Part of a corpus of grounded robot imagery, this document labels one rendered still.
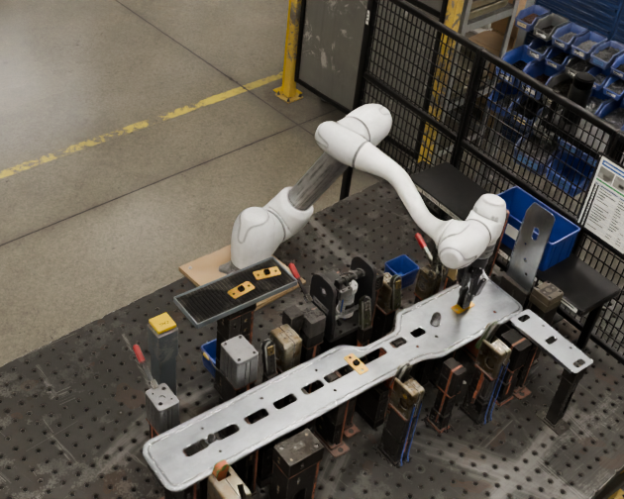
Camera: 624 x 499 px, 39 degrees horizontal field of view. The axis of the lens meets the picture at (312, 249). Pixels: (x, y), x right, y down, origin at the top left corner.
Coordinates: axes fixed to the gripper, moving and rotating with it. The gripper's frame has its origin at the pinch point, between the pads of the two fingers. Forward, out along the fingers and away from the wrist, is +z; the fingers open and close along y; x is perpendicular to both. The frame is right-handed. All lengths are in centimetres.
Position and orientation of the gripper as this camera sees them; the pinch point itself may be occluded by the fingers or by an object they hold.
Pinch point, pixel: (465, 297)
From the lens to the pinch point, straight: 296.2
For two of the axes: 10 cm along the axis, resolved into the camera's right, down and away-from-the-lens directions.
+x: 7.9, -3.3, 5.1
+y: 6.0, 5.6, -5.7
